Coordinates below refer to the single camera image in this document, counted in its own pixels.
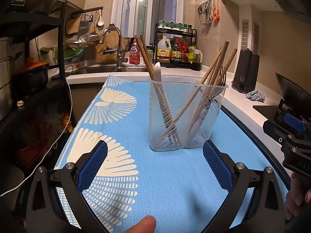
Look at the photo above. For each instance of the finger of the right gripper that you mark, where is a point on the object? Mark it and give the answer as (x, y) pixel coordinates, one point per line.
(295, 123)

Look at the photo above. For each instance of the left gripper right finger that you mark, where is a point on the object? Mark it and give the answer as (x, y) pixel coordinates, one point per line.
(265, 211)

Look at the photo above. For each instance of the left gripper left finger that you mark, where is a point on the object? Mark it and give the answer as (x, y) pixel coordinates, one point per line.
(44, 210)

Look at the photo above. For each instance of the white ceramic spoon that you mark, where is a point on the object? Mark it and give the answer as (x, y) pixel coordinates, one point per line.
(157, 70)

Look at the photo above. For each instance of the fork with cream handle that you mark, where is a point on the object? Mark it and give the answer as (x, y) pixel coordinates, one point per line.
(206, 127)

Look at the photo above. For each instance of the chrome kitchen faucet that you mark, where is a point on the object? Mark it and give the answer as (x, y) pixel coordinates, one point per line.
(121, 53)

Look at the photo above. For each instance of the person's right hand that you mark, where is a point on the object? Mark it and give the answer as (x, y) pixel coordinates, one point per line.
(298, 195)

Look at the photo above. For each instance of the person's left hand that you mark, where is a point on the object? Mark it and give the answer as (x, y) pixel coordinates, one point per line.
(145, 225)

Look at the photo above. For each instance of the black wok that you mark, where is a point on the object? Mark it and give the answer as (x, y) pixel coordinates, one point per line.
(295, 97)

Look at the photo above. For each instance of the blue grey dish cloth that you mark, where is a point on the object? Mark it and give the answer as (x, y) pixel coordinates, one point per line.
(255, 96)

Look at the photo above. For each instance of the black knife block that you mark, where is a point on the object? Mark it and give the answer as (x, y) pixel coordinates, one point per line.
(245, 77)

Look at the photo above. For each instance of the chopstick in holder right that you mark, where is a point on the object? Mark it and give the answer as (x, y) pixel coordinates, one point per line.
(210, 83)

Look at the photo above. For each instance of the chopstick in holder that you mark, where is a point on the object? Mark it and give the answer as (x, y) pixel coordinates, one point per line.
(173, 120)
(210, 83)

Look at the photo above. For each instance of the chopstick in holder left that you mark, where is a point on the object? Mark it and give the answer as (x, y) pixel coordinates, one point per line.
(173, 120)

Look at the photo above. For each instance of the clear plastic utensil holder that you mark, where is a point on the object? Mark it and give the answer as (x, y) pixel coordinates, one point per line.
(178, 90)

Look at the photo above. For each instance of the hanging utensil hooks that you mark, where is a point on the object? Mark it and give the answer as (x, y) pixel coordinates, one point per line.
(209, 11)

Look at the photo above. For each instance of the black spice rack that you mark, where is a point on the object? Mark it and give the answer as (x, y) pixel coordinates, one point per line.
(183, 40)

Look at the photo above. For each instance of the yellow oil bottle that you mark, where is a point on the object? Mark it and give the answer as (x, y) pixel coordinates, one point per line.
(164, 50)

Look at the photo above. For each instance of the steel stock pot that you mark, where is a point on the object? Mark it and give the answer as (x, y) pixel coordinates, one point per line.
(6, 50)

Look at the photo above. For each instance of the red dish soap bottle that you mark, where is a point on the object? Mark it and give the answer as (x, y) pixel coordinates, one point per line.
(134, 53)

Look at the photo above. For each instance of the steel mixing bowl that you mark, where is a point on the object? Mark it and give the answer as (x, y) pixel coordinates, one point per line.
(81, 44)

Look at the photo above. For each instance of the wooden cutting board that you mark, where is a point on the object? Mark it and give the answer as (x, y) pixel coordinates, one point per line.
(107, 52)

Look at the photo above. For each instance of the white hanging ladle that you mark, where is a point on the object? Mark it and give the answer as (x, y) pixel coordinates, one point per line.
(100, 21)

